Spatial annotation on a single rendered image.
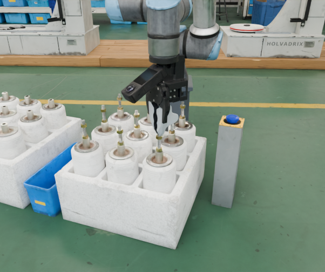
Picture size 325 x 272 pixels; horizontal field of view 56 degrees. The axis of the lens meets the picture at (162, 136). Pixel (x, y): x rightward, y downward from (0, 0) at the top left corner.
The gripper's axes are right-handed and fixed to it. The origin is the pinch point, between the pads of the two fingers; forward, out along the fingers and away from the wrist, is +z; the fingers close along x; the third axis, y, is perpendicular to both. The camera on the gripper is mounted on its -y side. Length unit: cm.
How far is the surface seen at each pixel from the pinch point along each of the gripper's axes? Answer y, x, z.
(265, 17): 368, 262, 20
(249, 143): 66, 21, 35
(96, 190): -15.8, 8.8, 18.8
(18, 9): 64, 525, 13
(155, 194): -3.8, -4.9, 16.4
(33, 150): -26.0, 38.9, 16.4
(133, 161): -5.1, 4.8, 10.2
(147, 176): -4.0, -1.2, 12.4
